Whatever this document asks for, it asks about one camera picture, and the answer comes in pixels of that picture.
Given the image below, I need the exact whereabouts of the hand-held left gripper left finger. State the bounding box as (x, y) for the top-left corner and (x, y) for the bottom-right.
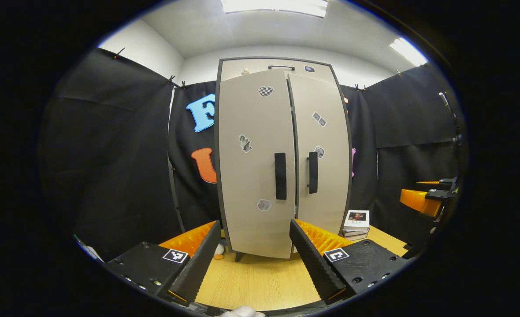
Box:
(105, 219), (222, 306)

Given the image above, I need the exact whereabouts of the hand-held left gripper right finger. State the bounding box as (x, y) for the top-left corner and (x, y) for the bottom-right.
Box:
(289, 218), (410, 306)

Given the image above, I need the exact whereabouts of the grey cabinet door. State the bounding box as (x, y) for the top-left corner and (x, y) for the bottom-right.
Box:
(217, 68), (297, 259)
(287, 73), (352, 236)

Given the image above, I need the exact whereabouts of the grey shoe cabinet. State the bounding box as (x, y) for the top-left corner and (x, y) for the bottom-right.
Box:
(215, 56), (354, 262)

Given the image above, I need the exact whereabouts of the grey metal pole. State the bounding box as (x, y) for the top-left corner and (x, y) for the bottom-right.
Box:
(167, 156), (186, 233)

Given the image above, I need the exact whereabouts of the small white object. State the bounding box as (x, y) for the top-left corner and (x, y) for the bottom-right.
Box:
(74, 235), (105, 264)

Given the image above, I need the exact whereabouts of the ceiling light panel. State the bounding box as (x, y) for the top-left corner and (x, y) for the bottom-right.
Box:
(220, 0), (329, 18)
(389, 37), (428, 68)

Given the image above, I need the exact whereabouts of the black backdrop cloth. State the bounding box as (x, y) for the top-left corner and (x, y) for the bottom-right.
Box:
(40, 48), (468, 260)

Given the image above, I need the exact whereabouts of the black door handle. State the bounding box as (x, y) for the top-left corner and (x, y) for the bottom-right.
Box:
(307, 151), (319, 195)
(274, 152), (288, 201)

